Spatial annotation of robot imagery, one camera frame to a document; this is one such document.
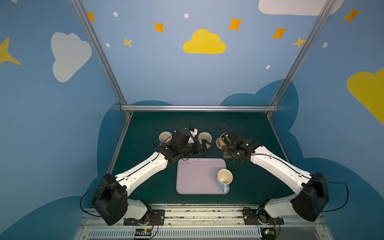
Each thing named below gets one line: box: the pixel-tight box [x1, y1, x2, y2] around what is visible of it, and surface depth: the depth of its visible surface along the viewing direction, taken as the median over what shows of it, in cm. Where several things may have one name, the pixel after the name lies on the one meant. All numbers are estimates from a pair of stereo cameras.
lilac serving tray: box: [176, 158, 230, 195], surface depth 91 cm
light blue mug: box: [216, 168, 234, 193], surface depth 82 cm
